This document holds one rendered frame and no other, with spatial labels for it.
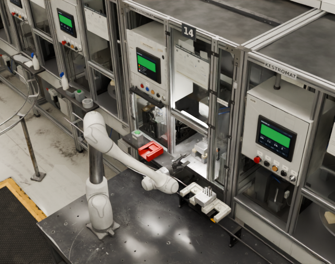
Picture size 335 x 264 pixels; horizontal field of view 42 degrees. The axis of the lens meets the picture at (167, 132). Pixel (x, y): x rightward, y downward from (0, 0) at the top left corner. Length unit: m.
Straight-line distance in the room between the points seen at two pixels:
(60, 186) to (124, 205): 1.38
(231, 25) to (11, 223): 2.76
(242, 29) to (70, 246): 1.85
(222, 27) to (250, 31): 0.17
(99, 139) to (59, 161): 2.25
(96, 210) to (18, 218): 1.51
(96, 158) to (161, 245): 0.75
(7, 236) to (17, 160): 1.08
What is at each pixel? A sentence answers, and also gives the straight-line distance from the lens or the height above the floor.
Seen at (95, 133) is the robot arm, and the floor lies 1.52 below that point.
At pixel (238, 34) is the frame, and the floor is 2.01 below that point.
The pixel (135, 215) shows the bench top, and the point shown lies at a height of 0.68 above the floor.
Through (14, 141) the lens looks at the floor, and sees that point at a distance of 5.38.
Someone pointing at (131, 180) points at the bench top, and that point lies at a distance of 3.56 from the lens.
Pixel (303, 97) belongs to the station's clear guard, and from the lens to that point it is 2.34.
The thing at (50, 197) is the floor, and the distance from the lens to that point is 4.54.
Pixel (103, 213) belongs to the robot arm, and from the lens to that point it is 3.06.
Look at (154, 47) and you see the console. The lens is 3.01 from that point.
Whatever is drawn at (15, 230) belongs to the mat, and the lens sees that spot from 4.33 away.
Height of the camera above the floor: 3.14
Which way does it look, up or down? 38 degrees down
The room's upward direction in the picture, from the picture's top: 2 degrees counter-clockwise
